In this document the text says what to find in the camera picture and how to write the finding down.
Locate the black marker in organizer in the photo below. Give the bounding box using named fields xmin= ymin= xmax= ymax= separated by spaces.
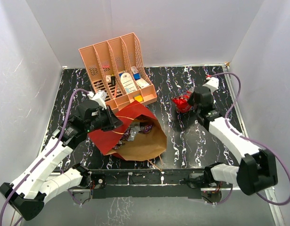
xmin=111 ymin=75 xmax=116 ymax=87

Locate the white label card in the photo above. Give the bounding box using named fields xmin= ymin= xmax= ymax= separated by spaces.
xmin=120 ymin=73 xmax=137 ymax=93

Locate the red brown paper bag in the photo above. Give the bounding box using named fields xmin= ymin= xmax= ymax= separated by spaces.
xmin=89 ymin=101 xmax=167 ymax=161

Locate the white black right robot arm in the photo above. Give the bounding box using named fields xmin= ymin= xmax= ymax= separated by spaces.
xmin=188 ymin=86 xmax=278 ymax=195

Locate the black mounting base rail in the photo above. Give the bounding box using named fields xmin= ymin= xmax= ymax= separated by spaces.
xmin=90 ymin=168 xmax=232 ymax=201

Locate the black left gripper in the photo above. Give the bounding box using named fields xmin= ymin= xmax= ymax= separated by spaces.
xmin=86 ymin=104 xmax=123 ymax=132

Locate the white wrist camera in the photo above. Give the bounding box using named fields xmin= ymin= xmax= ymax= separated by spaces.
xmin=91 ymin=91 xmax=107 ymax=109
xmin=203 ymin=77 xmax=219 ymax=93

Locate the silver grey snack packet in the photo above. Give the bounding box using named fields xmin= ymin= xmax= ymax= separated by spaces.
xmin=127 ymin=121 xmax=140 ymax=141

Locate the dark chocolate snack packet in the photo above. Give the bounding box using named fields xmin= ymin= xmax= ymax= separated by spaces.
xmin=138 ymin=122 xmax=153 ymax=134

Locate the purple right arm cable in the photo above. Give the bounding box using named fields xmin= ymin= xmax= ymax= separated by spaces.
xmin=209 ymin=72 xmax=290 ymax=206

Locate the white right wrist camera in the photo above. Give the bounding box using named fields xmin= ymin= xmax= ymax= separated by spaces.
xmin=203 ymin=77 xmax=219 ymax=93

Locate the pink plastic desk organizer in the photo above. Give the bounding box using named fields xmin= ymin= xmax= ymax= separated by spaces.
xmin=79 ymin=32 xmax=157 ymax=113

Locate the blue small box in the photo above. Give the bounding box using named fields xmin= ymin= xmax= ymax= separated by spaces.
xmin=133 ymin=73 xmax=141 ymax=81

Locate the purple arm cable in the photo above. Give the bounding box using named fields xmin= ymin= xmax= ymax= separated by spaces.
xmin=0 ymin=89 xmax=95 ymax=224
xmin=209 ymin=72 xmax=290 ymax=206

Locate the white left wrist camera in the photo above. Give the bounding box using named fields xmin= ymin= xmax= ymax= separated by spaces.
xmin=91 ymin=91 xmax=107 ymax=109

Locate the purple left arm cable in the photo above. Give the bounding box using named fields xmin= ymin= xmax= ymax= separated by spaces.
xmin=0 ymin=89 xmax=95 ymax=224

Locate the red snack packet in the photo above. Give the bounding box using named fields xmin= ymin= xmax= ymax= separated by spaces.
xmin=172 ymin=88 xmax=194 ymax=113

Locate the yellow box in organizer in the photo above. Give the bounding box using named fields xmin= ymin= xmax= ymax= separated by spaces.
xmin=133 ymin=95 xmax=143 ymax=103

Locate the white small box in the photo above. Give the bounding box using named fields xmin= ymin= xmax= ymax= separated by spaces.
xmin=136 ymin=78 xmax=149 ymax=89

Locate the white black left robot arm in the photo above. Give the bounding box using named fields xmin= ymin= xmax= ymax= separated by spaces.
xmin=0 ymin=100 xmax=123 ymax=221

